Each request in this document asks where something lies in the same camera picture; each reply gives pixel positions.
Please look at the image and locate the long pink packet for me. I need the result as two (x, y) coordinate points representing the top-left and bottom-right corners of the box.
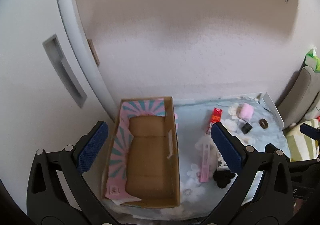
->
(199, 140), (213, 182)

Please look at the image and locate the light blue floral cloth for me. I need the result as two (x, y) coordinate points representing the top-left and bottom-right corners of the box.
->
(107, 93), (292, 223)

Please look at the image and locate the grey chair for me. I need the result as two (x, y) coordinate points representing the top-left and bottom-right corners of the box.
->
(276, 65), (320, 129)

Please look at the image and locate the pink sponge roll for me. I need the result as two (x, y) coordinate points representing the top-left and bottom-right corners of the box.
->
(237, 104), (253, 121)

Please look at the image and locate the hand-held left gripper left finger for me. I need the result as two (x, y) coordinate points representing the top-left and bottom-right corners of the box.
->
(26, 121), (118, 225)

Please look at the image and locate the white cabinet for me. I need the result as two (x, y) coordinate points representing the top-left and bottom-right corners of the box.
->
(0, 0), (120, 215)

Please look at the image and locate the recessed grey cabinet handle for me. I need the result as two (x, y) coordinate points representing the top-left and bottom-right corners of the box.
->
(42, 34), (87, 109)

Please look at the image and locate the red orange tube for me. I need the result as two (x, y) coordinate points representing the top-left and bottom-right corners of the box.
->
(205, 108), (223, 134)

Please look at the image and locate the tan wooden strip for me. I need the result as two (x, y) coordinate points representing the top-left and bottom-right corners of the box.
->
(87, 39), (100, 66)

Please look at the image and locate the pink teal printed cardboard box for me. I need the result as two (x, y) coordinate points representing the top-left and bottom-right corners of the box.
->
(101, 96), (181, 208)

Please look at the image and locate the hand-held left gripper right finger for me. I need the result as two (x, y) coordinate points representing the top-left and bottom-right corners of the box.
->
(202, 122), (294, 223)

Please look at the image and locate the green white striped cushion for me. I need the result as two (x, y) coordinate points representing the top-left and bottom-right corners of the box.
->
(285, 118), (320, 162)

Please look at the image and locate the black fuzzy cloth item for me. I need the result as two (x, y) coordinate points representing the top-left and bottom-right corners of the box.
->
(213, 170), (237, 189)

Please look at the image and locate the green tissue pack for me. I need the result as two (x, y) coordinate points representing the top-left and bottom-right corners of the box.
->
(304, 48), (320, 73)

